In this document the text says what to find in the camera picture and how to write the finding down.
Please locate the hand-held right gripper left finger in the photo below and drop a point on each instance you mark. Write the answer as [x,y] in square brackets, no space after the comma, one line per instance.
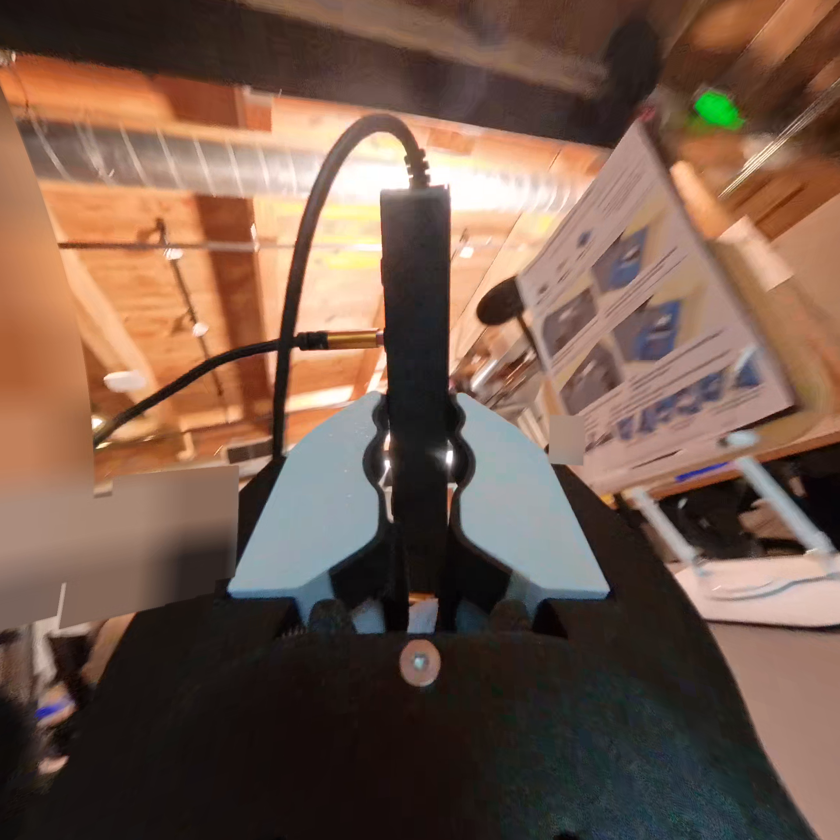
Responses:
[308,518]

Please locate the white ceiling detector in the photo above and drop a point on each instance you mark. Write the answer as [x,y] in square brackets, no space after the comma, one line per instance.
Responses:
[124,382]

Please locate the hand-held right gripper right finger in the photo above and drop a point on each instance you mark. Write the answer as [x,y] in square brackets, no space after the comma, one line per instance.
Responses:
[525,518]

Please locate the instruction sheet on stand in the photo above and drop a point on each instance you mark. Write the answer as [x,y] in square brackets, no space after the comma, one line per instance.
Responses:
[810,387]

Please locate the silver ventilation duct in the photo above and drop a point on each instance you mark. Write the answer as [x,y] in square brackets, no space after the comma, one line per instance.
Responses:
[197,164]

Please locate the green exit sign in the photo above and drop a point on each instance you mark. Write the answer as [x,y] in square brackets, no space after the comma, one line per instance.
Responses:
[718,108]

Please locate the black microphone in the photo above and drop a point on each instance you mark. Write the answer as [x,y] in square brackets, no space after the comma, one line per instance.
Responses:
[499,300]

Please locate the printed instruction sheet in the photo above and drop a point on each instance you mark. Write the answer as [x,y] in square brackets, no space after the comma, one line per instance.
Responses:
[656,295]

